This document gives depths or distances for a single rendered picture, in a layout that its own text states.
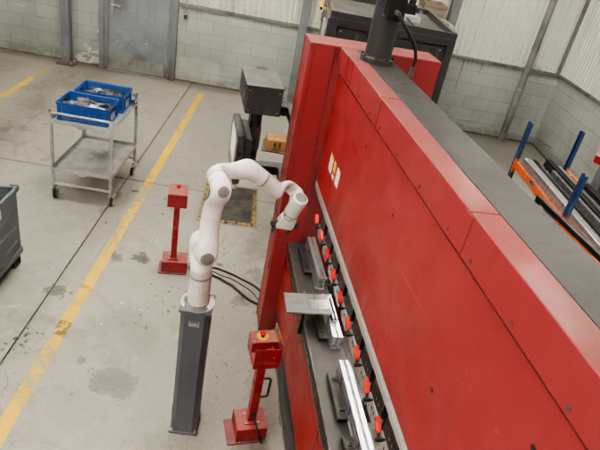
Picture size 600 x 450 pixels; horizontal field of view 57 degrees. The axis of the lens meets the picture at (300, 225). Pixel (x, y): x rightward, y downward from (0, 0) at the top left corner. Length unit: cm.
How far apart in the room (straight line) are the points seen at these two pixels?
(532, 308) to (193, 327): 212
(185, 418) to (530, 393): 259
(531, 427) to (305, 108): 258
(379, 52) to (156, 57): 725
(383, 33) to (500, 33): 711
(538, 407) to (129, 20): 936
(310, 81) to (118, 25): 696
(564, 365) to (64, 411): 321
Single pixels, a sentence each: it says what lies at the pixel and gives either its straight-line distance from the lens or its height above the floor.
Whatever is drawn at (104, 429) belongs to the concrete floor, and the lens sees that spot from 384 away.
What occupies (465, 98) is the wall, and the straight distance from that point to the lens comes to 1039.
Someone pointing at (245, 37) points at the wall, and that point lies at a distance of 983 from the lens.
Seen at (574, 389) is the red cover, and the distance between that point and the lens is 132.
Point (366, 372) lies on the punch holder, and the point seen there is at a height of 127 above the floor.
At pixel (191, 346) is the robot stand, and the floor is 74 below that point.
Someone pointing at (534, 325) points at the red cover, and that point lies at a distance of 142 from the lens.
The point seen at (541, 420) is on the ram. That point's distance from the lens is 145.
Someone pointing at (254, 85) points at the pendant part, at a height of 195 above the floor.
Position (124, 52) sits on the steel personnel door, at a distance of 1028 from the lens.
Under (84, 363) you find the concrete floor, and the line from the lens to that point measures 423.
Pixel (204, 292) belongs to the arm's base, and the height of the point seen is 111.
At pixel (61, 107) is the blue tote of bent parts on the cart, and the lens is 580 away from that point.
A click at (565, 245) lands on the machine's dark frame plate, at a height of 230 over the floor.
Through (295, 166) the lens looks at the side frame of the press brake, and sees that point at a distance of 373.
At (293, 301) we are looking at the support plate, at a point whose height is 100.
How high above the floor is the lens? 298
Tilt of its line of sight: 30 degrees down
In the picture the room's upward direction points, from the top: 12 degrees clockwise
